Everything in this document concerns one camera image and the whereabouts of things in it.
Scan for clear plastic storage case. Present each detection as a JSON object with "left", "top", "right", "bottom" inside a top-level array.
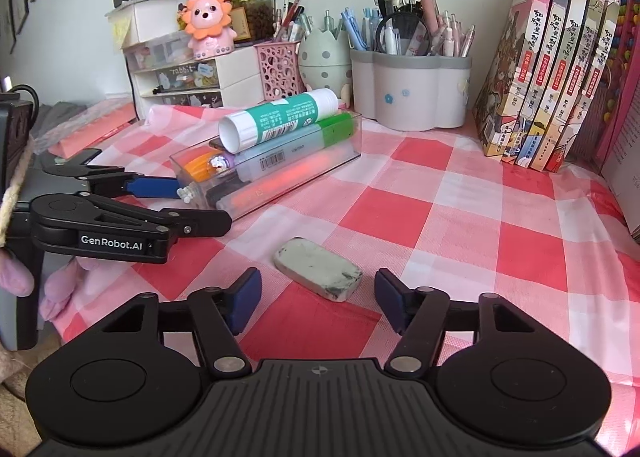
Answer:
[{"left": 124, "top": 34, "right": 194, "bottom": 72}]

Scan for yellow spine comic book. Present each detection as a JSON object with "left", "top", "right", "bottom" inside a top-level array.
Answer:
[{"left": 528, "top": 0, "right": 594, "bottom": 170}]

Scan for small brown framed card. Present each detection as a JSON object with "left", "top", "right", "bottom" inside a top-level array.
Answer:
[{"left": 229, "top": 6, "right": 251, "bottom": 42}]

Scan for pink edged open book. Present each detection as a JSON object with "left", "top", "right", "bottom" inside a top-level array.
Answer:
[{"left": 599, "top": 101, "right": 640, "bottom": 243}]

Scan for white drawer organizer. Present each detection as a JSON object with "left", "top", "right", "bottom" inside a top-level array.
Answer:
[{"left": 122, "top": 44, "right": 266, "bottom": 110}]

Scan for grey white flower pen holder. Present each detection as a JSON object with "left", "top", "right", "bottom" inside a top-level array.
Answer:
[{"left": 349, "top": 47, "right": 474, "bottom": 132}]

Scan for pale pink spine comic book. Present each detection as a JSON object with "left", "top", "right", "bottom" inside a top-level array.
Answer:
[{"left": 544, "top": 0, "right": 611, "bottom": 173}]

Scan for orange highlighter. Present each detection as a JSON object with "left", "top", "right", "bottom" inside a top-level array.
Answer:
[{"left": 182, "top": 149, "right": 221, "bottom": 183}]

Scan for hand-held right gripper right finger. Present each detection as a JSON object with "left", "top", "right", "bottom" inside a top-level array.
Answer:
[{"left": 373, "top": 267, "right": 536, "bottom": 381}]

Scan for clear plastic pencil box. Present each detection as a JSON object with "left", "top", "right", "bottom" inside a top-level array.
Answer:
[{"left": 169, "top": 109, "right": 364, "bottom": 226}]

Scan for cluster of teal pens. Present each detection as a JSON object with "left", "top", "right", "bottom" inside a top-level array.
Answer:
[{"left": 322, "top": 9, "right": 351, "bottom": 38}]

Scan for cluster of slim pens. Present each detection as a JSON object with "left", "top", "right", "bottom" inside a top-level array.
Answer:
[{"left": 272, "top": 0, "right": 314, "bottom": 46}]

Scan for black marker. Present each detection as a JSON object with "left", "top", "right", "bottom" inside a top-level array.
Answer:
[{"left": 202, "top": 175, "right": 246, "bottom": 208}]

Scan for pink checked tablecloth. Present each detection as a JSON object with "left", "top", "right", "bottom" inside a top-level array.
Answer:
[{"left": 50, "top": 101, "right": 640, "bottom": 457}]

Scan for yellow sticky notes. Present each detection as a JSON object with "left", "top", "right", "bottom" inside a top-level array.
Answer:
[{"left": 107, "top": 11, "right": 134, "bottom": 50}]

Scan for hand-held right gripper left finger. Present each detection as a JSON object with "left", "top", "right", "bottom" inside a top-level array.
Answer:
[{"left": 100, "top": 267, "right": 265, "bottom": 381}]

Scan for green white glue stick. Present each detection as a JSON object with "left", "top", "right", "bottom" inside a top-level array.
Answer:
[{"left": 218, "top": 88, "right": 340, "bottom": 154}]

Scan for glass vase with pebbles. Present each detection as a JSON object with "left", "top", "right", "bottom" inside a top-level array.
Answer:
[{"left": 232, "top": 0, "right": 277, "bottom": 40}]

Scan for cream fuzzy clothing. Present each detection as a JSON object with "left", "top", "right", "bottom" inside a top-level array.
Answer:
[{"left": 0, "top": 336, "right": 46, "bottom": 443}]

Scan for pale green spine comic book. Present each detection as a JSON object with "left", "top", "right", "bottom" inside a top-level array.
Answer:
[{"left": 567, "top": 0, "right": 626, "bottom": 163}]

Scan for magnifying glass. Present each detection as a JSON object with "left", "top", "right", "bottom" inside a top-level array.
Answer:
[{"left": 375, "top": 11, "right": 431, "bottom": 56}]

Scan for pink floral box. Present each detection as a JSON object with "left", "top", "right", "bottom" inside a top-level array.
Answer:
[{"left": 34, "top": 101, "right": 139, "bottom": 158}]

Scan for bunch of pastel pens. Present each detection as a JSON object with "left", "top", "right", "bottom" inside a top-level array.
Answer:
[{"left": 339, "top": 0, "right": 476, "bottom": 58}]

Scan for green highlighter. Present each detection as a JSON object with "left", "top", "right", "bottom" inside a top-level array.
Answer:
[{"left": 234, "top": 112, "right": 354, "bottom": 183}]

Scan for person's left hand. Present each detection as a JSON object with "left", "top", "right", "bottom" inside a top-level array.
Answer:
[{"left": 0, "top": 247, "right": 77, "bottom": 324}]

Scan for pink bead abacus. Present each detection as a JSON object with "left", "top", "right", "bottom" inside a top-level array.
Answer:
[{"left": 612, "top": 0, "right": 640, "bottom": 138}]

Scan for white storage box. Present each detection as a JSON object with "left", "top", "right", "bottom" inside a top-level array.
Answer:
[{"left": 105, "top": 0, "right": 194, "bottom": 50}]

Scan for green dotted egg pen holder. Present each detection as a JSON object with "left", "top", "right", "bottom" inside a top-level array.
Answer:
[{"left": 298, "top": 29, "right": 354, "bottom": 100}]

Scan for pink lattice pen holder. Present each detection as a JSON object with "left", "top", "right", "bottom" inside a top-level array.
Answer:
[{"left": 253, "top": 40, "right": 301, "bottom": 100}]

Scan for grey cloth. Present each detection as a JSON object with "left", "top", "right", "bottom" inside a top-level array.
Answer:
[{"left": 37, "top": 104, "right": 89, "bottom": 138}]

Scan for grey white eraser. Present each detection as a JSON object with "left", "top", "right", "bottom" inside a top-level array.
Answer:
[{"left": 272, "top": 236, "right": 365, "bottom": 302}]

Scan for pink orange lion toy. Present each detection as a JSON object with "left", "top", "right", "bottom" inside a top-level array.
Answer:
[{"left": 179, "top": 0, "right": 236, "bottom": 62}]

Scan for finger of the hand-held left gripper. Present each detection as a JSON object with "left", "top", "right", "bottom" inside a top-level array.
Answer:
[
  {"left": 39, "top": 148, "right": 179, "bottom": 200},
  {"left": 30, "top": 193, "right": 234, "bottom": 241}
]

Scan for peach pen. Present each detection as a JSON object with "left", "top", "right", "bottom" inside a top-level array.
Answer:
[{"left": 217, "top": 144, "right": 351, "bottom": 210}]

